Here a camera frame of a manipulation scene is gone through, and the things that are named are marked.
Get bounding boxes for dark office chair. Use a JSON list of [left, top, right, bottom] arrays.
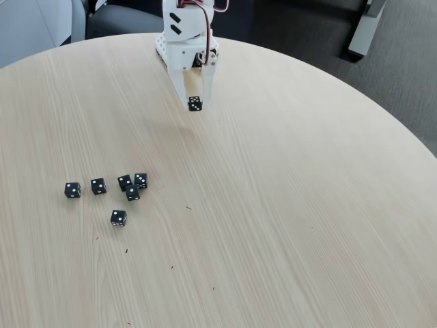
[[70, 0, 165, 44]]

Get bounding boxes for dark upholstered bench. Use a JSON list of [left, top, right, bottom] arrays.
[[213, 0, 363, 63]]

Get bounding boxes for black die showing one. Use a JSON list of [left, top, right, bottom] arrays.
[[124, 184, 141, 202]]

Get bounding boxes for black die showing two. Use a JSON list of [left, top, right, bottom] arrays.
[[110, 209, 128, 228], [64, 182, 82, 200]]

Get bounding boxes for grey desk leg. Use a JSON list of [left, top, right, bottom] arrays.
[[348, 0, 387, 57]]

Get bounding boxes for red black servo cable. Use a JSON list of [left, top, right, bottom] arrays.
[[210, 0, 230, 15], [176, 0, 211, 66]]

